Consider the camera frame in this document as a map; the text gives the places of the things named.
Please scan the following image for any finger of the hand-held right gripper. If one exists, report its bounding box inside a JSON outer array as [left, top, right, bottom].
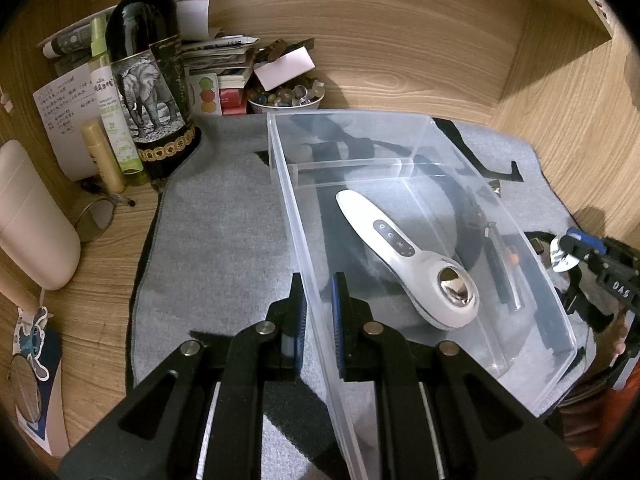
[[550, 242, 583, 306], [567, 228, 608, 273]]

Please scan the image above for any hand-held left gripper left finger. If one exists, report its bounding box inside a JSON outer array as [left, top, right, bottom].
[[57, 272, 321, 480]]

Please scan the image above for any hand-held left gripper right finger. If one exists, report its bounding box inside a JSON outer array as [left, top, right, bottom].
[[331, 272, 583, 480]]

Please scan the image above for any black orange lighter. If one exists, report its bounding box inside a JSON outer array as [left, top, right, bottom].
[[506, 230, 548, 267]]

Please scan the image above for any clear plastic storage box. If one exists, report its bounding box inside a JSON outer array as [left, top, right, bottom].
[[266, 108, 580, 480]]

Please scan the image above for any person's right hand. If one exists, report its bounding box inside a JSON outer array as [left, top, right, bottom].
[[614, 310, 640, 361]]

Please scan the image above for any white handheld massager device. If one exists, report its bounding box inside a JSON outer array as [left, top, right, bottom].
[[335, 189, 481, 332]]

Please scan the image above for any grey mat with black pattern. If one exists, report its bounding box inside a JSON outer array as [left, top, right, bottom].
[[131, 110, 596, 480]]

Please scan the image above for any person's clothing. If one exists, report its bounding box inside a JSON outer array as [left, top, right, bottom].
[[557, 355, 640, 466]]

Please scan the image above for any white ceramic bowl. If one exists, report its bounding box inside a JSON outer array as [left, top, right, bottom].
[[247, 85, 327, 116]]

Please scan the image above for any small round mirror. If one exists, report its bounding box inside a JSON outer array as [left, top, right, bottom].
[[75, 197, 118, 243]]

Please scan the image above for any white bowl of small items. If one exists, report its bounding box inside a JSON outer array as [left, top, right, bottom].
[[250, 77, 326, 108]]

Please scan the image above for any small red box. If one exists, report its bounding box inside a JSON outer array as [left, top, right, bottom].
[[219, 87, 251, 116]]

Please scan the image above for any traffic light picture card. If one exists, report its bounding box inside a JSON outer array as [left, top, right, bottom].
[[187, 72, 223, 116]]

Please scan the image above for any small white cardboard box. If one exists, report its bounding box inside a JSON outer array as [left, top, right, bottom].
[[254, 45, 317, 91]]

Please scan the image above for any gold lip balm tube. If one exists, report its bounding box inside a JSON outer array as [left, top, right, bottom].
[[80, 120, 127, 195]]

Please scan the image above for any blue white card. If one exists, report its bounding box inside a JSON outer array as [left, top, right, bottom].
[[7, 330, 71, 456]]

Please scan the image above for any blue cartoon sticker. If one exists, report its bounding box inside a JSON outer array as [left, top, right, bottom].
[[12, 305, 55, 378]]

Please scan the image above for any stack of booklets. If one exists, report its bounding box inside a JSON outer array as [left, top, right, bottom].
[[182, 35, 261, 91]]

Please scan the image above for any green white spray bottle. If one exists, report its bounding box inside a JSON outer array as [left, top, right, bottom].
[[89, 16, 151, 187]]

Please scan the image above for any beige rounded container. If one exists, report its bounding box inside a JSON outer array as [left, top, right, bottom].
[[0, 139, 82, 291]]

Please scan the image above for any white paper sheet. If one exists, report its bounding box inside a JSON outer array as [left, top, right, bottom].
[[172, 0, 211, 41]]

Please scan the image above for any white handwritten paper note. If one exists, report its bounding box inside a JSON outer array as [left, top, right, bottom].
[[32, 74, 108, 182]]

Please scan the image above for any dark elephant label wine bottle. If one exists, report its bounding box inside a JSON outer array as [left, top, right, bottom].
[[105, 0, 203, 181]]

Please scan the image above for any rolled newspaper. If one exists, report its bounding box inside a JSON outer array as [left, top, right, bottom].
[[40, 17, 108, 61]]

